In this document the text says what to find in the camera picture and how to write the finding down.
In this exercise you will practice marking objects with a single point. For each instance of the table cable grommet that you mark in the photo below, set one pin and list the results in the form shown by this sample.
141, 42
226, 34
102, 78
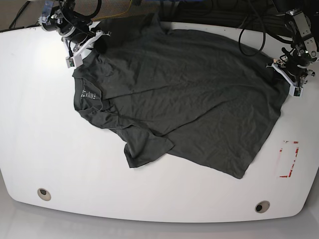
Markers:
262, 207
44, 194

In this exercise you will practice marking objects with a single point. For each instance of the dark grey t-shirt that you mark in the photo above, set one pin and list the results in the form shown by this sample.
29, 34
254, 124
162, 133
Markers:
188, 93

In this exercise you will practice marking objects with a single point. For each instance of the left table cable grommet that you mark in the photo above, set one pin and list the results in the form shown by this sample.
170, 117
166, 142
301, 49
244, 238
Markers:
44, 194

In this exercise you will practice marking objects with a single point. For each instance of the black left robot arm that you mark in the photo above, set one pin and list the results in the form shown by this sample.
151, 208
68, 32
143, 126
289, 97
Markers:
302, 20

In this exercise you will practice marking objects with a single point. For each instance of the right table cable grommet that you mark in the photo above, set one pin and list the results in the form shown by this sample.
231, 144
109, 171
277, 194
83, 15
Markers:
262, 207

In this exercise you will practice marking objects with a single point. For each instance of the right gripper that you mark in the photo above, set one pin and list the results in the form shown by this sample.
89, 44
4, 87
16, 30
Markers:
71, 35

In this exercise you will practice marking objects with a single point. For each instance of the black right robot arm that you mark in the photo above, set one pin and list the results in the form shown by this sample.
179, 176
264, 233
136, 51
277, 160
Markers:
72, 26

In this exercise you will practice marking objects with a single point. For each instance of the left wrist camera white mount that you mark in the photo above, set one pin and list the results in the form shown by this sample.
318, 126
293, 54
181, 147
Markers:
295, 86

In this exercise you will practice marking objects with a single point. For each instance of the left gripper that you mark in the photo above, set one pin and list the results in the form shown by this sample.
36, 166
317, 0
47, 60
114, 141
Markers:
295, 67

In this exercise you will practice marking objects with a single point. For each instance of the red tape rectangle marking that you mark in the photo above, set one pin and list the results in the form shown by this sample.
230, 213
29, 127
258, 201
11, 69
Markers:
287, 158

